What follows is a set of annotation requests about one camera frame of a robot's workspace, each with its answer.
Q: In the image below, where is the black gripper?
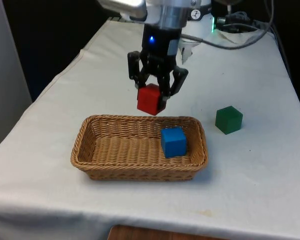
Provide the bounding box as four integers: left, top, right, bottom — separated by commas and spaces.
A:
126, 24, 190, 103

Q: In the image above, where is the red cube block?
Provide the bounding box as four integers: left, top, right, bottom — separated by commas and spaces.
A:
136, 83, 168, 116

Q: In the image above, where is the wicker basket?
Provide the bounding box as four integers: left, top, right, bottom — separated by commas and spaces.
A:
70, 114, 209, 182

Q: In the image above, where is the blue cube block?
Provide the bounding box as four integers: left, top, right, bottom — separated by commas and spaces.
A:
160, 126, 188, 159

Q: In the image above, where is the green cube block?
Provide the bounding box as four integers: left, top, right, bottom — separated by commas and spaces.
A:
214, 105, 244, 136

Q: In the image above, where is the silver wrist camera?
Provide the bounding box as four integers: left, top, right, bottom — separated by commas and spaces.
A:
96, 0, 149, 21

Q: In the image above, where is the grey cable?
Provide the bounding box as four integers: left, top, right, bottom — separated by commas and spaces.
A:
181, 0, 277, 50

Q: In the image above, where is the black cable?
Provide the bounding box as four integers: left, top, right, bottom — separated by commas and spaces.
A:
216, 21, 263, 33

